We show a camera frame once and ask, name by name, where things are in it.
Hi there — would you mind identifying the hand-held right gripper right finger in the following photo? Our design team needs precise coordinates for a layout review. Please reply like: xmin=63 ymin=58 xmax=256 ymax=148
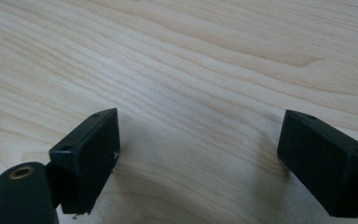
xmin=276 ymin=109 xmax=358 ymax=218

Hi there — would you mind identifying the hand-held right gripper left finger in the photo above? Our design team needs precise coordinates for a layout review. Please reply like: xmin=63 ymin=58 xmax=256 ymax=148
xmin=48 ymin=107 xmax=121 ymax=216

